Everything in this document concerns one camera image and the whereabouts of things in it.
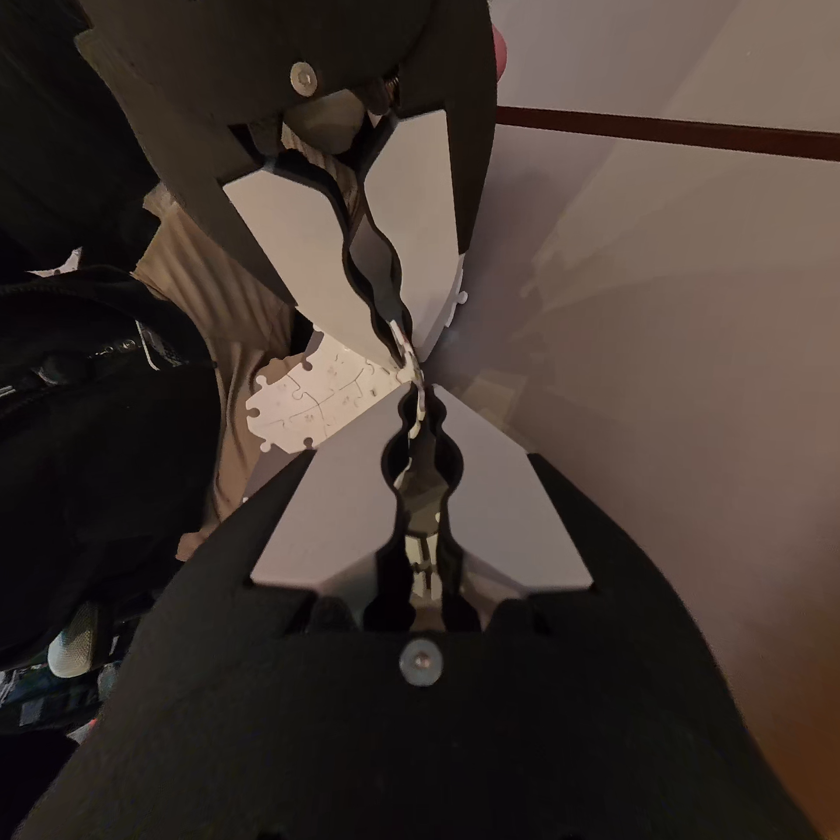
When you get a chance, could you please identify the pale mesh shoe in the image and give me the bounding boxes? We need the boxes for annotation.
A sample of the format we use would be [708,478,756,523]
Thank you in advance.
[47,600,116,679]

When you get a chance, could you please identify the colourful patterned clutter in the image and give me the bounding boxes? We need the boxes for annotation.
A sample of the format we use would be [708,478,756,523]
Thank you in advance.
[0,656,122,746]

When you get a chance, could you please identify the white puzzle piece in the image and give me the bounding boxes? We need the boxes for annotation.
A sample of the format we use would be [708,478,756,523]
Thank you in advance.
[402,379,434,460]

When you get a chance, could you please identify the partly built white puzzle ball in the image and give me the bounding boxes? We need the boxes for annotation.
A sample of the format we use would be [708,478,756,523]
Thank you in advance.
[245,319,429,455]

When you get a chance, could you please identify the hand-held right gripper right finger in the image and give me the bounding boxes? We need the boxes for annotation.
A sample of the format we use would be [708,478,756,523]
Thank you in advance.
[423,382,597,631]

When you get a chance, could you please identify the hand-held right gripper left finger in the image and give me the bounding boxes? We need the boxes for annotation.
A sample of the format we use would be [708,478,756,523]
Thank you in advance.
[248,381,424,632]

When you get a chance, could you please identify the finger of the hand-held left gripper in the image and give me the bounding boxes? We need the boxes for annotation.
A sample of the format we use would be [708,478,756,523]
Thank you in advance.
[222,152,413,370]
[354,107,471,364]

